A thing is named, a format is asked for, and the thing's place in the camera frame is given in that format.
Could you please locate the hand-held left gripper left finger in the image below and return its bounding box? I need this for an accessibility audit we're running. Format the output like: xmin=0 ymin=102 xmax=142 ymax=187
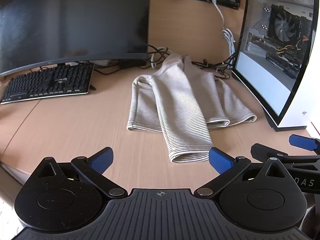
xmin=35 ymin=147 xmax=128 ymax=200

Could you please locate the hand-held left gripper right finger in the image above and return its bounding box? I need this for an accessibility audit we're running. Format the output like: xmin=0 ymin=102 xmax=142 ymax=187
xmin=194 ymin=147 xmax=288 ymax=200

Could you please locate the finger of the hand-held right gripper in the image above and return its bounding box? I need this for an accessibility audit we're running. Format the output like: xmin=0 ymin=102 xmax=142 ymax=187
xmin=289 ymin=134 xmax=320 ymax=155
xmin=251 ymin=143 xmax=320 ymax=167

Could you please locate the beige striped knit garment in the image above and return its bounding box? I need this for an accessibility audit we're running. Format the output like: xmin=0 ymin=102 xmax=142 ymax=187
xmin=127 ymin=53 xmax=257 ymax=164

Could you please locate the white glass-sided computer case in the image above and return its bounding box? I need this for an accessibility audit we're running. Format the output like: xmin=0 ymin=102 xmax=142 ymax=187
xmin=231 ymin=0 xmax=320 ymax=132

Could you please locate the black keyboard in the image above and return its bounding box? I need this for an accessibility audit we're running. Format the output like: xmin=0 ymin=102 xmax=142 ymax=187
xmin=0 ymin=63 xmax=97 ymax=105

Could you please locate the black computer monitor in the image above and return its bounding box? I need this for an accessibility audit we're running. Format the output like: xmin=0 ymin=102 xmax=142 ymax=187
xmin=0 ymin=0 xmax=152 ymax=78

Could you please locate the black cable tangle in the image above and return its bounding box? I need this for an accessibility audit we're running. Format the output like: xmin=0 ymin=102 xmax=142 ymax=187
xmin=147 ymin=44 xmax=173 ymax=63
xmin=191 ymin=52 xmax=237 ymax=80

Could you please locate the thin white cable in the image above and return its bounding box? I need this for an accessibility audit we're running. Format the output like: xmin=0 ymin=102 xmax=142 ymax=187
xmin=150 ymin=46 xmax=173 ymax=69

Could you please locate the white power cable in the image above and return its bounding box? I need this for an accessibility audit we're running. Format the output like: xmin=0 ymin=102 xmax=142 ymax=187
xmin=210 ymin=0 xmax=237 ymax=67

